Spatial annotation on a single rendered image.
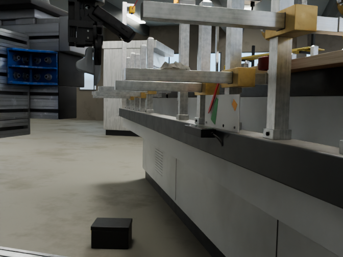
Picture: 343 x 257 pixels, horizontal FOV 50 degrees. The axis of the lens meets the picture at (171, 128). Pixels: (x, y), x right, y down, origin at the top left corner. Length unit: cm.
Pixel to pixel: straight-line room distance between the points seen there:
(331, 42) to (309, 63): 1153
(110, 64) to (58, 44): 701
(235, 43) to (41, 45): 53
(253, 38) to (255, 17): 1172
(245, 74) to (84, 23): 42
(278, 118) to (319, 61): 21
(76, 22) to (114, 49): 713
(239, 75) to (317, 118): 25
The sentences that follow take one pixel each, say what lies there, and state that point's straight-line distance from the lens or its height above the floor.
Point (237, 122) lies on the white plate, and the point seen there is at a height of 73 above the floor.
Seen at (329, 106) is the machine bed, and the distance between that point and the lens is 103.
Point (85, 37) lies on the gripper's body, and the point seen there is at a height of 93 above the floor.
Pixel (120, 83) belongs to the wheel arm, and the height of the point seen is 83.
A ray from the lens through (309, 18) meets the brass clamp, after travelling 79.
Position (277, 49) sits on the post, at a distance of 83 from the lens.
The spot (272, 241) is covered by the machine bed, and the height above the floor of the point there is 32.
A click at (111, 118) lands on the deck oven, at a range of 800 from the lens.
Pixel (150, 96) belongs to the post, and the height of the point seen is 80.
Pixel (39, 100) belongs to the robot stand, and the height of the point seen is 77.
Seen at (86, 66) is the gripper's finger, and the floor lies 86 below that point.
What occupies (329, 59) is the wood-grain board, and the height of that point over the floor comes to 88.
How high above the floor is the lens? 78
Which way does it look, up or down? 4 degrees down
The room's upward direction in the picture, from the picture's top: 1 degrees clockwise
